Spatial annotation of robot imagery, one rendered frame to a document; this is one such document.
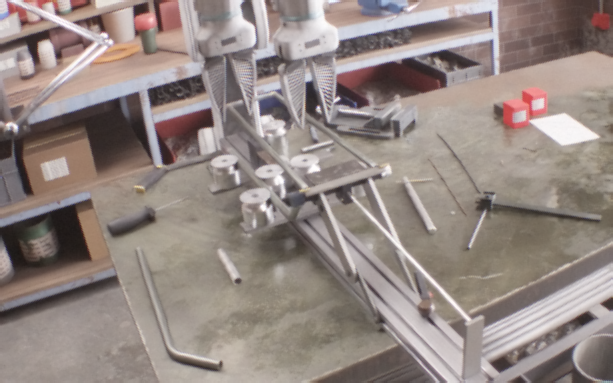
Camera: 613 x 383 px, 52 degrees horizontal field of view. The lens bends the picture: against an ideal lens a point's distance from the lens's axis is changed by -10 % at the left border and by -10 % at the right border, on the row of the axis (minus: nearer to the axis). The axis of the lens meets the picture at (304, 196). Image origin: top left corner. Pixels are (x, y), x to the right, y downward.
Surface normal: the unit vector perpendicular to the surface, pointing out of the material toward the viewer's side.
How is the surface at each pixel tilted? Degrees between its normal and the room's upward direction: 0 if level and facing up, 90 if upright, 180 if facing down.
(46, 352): 0
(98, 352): 0
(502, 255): 0
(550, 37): 90
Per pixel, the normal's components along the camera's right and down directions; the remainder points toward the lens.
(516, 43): 0.40, 0.40
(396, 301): -0.11, -0.87
